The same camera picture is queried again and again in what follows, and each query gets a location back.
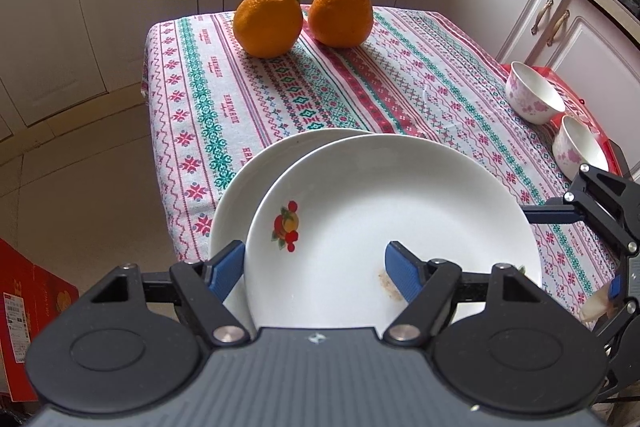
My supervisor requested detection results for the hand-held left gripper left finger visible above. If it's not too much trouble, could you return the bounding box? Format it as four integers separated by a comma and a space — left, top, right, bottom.
75, 241, 251, 345

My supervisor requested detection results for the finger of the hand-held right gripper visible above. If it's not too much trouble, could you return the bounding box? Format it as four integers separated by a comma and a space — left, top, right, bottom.
520, 163, 640, 258

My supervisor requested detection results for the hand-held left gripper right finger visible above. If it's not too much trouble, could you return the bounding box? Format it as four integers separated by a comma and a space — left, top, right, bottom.
382, 241, 551, 348

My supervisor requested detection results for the white bowl with pink flowers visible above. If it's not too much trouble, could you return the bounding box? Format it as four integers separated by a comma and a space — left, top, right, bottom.
504, 61, 567, 125
551, 114, 611, 182

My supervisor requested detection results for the white plate with fruit print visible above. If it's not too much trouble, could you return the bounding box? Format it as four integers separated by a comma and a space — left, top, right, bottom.
210, 128, 373, 328
244, 136, 543, 330

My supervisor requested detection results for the person's right hand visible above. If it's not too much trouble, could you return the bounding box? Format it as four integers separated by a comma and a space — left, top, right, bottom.
581, 283, 621, 327

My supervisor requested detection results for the patterned red green tablecloth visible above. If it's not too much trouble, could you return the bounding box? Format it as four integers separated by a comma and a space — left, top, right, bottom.
140, 4, 633, 338

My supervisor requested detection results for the red carton with orange print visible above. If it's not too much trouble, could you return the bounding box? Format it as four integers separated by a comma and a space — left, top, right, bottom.
0, 238, 80, 403

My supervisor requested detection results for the orange with green leaf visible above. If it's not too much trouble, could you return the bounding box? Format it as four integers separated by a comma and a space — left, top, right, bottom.
232, 0, 328, 59

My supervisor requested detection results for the bumpy orange without leaf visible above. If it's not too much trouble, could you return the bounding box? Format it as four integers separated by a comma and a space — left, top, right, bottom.
307, 0, 375, 48

